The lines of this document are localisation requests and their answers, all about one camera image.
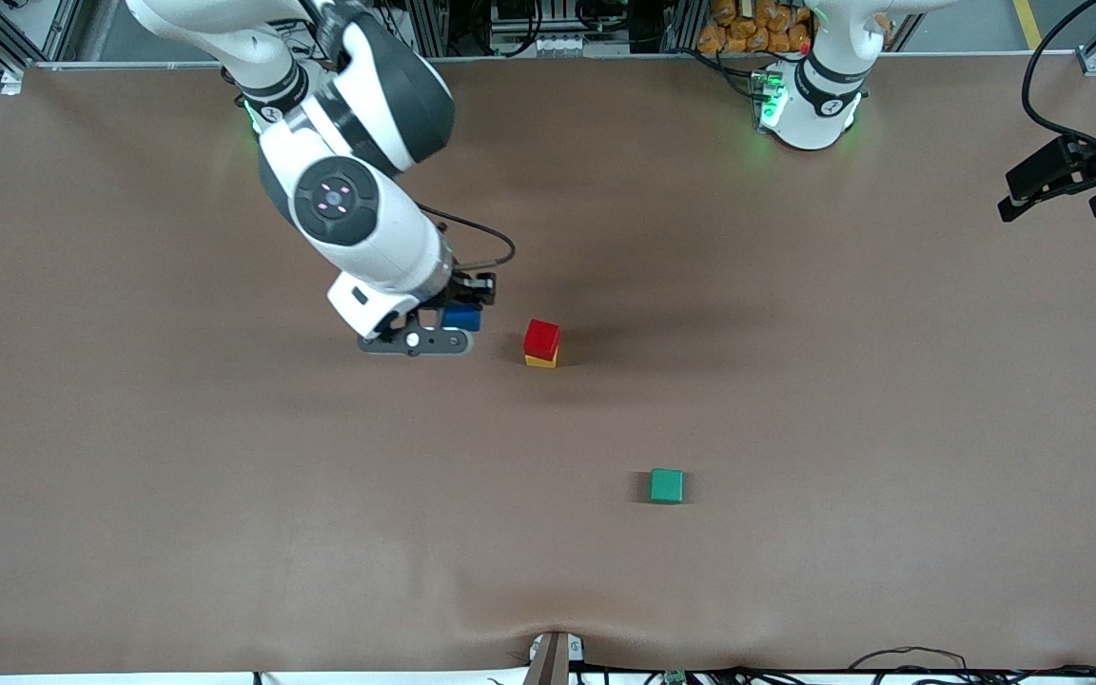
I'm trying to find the red wooden cube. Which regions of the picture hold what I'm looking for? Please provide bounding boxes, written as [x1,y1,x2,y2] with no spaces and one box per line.
[523,319,561,361]

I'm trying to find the brown table mat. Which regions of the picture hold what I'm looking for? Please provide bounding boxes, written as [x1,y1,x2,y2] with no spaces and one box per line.
[0,52,1096,678]

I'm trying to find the pile of orange bags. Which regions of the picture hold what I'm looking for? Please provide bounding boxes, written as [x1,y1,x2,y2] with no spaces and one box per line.
[697,0,815,55]

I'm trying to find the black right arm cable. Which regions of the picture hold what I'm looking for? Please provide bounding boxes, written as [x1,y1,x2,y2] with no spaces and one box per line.
[420,203,518,273]

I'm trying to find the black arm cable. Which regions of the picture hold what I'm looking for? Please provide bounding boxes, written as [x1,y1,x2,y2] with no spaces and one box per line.
[420,203,518,273]
[1021,0,1096,158]

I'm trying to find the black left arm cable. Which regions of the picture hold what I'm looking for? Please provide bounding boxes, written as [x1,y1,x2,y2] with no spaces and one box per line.
[1021,0,1096,158]

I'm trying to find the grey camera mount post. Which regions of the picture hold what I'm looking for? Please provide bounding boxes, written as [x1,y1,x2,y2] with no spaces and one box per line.
[521,631,585,685]

